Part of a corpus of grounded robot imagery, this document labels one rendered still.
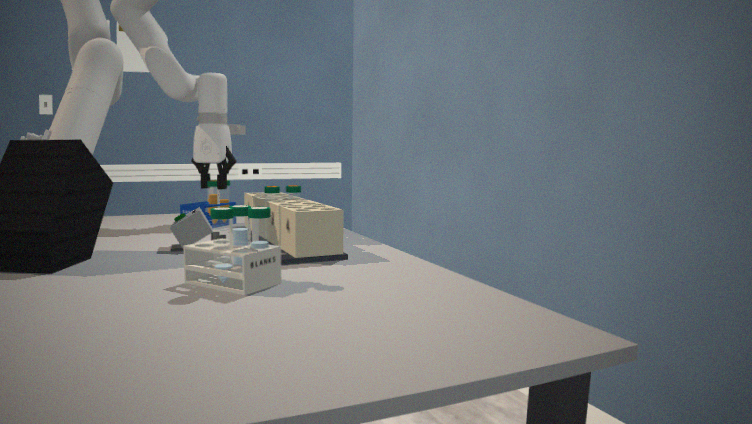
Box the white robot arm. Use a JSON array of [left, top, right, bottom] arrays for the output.
[[20, 0, 246, 155]]

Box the clear plastic tube rack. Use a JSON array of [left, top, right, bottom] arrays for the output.
[[184, 240, 281, 295]]

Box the blue tube rack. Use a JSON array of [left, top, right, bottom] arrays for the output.
[[180, 201, 236, 226]]

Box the clear tube with green cap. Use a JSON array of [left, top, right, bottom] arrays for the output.
[[229, 205, 251, 265], [248, 207, 270, 249], [211, 208, 234, 283]]

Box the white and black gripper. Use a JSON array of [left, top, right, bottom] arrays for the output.
[[191, 123, 236, 190]]

